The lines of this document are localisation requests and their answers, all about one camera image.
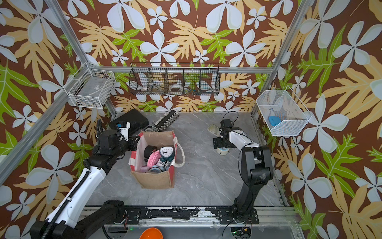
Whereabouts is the mirror digital clock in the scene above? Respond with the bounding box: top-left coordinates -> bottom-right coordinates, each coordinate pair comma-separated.
208,124 -> 221,137

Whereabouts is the light blue twin-bell alarm clock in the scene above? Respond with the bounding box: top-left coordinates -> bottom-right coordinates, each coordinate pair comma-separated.
216,147 -> 229,156

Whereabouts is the pink twin-bell alarm clock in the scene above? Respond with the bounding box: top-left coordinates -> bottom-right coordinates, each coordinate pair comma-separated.
147,150 -> 161,168

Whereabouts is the canvas bag with red sides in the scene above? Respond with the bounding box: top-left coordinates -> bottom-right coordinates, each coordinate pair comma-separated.
129,131 -> 186,190

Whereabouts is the dark green alarm clock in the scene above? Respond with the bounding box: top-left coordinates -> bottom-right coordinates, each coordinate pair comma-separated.
159,146 -> 175,162

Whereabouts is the black twin-bell alarm clock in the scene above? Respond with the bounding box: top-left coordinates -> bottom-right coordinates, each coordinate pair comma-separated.
143,145 -> 158,159

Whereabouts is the cream and blue alarm clock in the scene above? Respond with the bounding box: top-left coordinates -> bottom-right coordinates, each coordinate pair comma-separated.
149,165 -> 163,173

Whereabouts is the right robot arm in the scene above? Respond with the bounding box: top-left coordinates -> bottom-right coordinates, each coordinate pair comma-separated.
213,119 -> 274,224

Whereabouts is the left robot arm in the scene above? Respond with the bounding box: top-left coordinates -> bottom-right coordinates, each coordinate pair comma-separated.
29,120 -> 140,239

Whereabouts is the blue object in basket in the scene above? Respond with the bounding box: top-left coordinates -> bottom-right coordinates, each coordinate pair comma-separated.
268,116 -> 282,127

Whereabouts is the orange bowl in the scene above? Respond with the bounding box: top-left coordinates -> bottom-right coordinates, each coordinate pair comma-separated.
140,228 -> 164,239

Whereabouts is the socket set on black rail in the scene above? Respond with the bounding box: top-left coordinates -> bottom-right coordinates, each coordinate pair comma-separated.
144,110 -> 180,132

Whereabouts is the white wire basket left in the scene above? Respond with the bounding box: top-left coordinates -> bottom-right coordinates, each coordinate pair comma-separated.
64,63 -> 116,109

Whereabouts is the white wire basket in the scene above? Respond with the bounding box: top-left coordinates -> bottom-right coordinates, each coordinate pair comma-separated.
256,88 -> 312,137
64,63 -> 116,109

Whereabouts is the white wire basket right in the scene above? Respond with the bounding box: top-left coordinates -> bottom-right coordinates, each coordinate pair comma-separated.
256,88 -> 312,137

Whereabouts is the black wire basket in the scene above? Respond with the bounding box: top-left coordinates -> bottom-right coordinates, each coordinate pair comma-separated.
128,62 -> 221,96

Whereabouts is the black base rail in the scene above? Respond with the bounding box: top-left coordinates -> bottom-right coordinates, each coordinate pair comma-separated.
122,206 -> 259,225

